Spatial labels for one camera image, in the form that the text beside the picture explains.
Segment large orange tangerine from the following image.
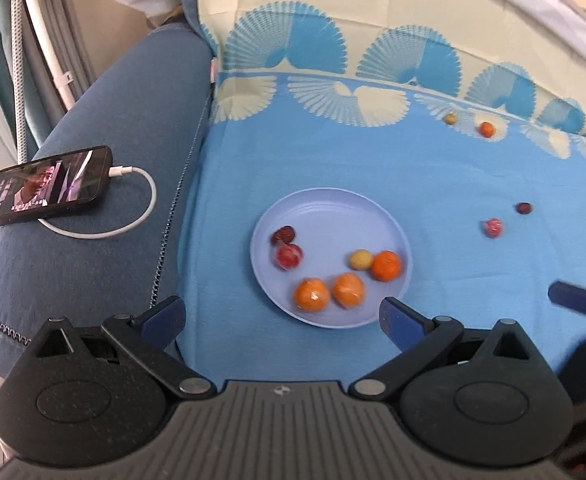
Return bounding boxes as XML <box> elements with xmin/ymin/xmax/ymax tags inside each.
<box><xmin>370</xmin><ymin>250</ymin><xmax>404</xmax><ymax>282</ymax></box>

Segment small orange kumquat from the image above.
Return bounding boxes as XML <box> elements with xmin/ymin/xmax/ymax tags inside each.
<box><xmin>332</xmin><ymin>273</ymin><xmax>366</xmax><ymax>309</ymax></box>

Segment beige longan fruit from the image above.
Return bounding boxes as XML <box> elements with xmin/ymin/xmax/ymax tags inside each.
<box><xmin>348</xmin><ymin>249</ymin><xmax>374</xmax><ymax>271</ymax></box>

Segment pink fruit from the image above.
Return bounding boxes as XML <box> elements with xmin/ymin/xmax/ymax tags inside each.
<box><xmin>483</xmin><ymin>218</ymin><xmax>503</xmax><ymax>238</ymax></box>

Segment red fruit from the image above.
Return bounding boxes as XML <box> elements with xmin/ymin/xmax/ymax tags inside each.
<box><xmin>274</xmin><ymin>243</ymin><xmax>304</xmax><ymax>271</ymax></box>

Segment dark red jujube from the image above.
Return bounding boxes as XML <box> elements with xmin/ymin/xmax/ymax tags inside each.
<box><xmin>270</xmin><ymin>226</ymin><xmax>296</xmax><ymax>246</ymax></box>

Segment small orange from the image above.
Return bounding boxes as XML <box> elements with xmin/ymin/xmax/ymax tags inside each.
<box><xmin>477</xmin><ymin>122</ymin><xmax>496</xmax><ymax>139</ymax></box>

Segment small tan round fruit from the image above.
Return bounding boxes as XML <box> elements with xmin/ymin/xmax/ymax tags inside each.
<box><xmin>442</xmin><ymin>113</ymin><xmax>459</xmax><ymax>126</ymax></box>

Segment light blue round plate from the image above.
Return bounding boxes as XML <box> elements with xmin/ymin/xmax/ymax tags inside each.
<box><xmin>250</xmin><ymin>188</ymin><xmax>413</xmax><ymax>330</ymax></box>

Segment black smartphone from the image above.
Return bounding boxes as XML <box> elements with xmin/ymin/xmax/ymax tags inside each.
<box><xmin>0</xmin><ymin>145</ymin><xmax>113</xmax><ymax>226</ymax></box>

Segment blue sofa armrest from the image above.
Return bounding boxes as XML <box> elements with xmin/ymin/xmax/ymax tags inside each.
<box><xmin>0</xmin><ymin>23</ymin><xmax>212</xmax><ymax>376</ymax></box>

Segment white charging cable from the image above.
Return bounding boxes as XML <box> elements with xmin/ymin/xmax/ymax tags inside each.
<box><xmin>37</xmin><ymin>164</ymin><xmax>158</xmax><ymax>240</ymax></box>

